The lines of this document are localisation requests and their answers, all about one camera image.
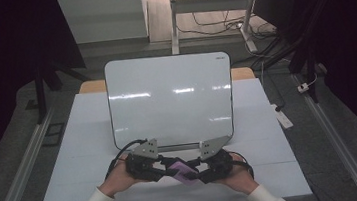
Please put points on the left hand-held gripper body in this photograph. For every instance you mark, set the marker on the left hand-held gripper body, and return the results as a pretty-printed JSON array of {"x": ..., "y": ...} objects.
[{"x": 142, "y": 161}]

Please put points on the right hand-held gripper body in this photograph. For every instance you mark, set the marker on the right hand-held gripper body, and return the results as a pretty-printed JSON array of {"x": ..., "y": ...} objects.
[{"x": 218, "y": 163}]

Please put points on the purple and black eraser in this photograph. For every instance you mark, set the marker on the purple and black eraser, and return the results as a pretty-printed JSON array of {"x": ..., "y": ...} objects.
[{"x": 182, "y": 172}]

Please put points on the white whiteboard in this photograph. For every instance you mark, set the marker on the white whiteboard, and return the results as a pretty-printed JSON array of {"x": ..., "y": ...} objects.
[{"x": 166, "y": 101}]

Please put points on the person's right hand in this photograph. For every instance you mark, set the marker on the person's right hand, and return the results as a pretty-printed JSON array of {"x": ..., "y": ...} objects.
[{"x": 240, "y": 177}]

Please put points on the person's left hand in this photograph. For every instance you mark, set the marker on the person's left hand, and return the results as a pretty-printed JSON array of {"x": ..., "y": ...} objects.
[{"x": 119, "y": 180}]

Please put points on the tan wooden board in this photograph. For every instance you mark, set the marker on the tan wooden board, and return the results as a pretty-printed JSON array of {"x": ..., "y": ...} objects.
[{"x": 91, "y": 87}]

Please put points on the black floor plate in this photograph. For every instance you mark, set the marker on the black floor plate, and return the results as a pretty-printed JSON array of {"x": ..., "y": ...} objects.
[{"x": 53, "y": 134}]

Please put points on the small white plug adapter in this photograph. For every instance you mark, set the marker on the small white plug adapter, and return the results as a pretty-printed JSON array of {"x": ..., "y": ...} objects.
[{"x": 303, "y": 87}]

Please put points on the black tripod stand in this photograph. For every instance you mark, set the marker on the black tripod stand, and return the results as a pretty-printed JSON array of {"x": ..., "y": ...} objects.
[{"x": 41, "y": 91}]

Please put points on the black metal stand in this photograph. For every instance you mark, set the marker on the black metal stand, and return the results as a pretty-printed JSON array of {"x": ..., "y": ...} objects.
[{"x": 306, "y": 57}]

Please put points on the white panel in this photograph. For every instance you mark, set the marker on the white panel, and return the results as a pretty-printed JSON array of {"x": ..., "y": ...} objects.
[{"x": 100, "y": 16}]

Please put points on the dark curtain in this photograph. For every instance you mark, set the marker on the dark curtain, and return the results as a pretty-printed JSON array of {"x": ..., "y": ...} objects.
[
  {"x": 355, "y": 45},
  {"x": 0, "y": 49}
]

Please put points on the aluminium floor rail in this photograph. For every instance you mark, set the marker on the aluminium floor rail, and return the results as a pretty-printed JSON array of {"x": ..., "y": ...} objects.
[
  {"x": 338, "y": 144},
  {"x": 17, "y": 181}
]

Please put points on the white metal desk frame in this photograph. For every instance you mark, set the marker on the white metal desk frame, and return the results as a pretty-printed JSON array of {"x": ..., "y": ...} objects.
[{"x": 210, "y": 4}]

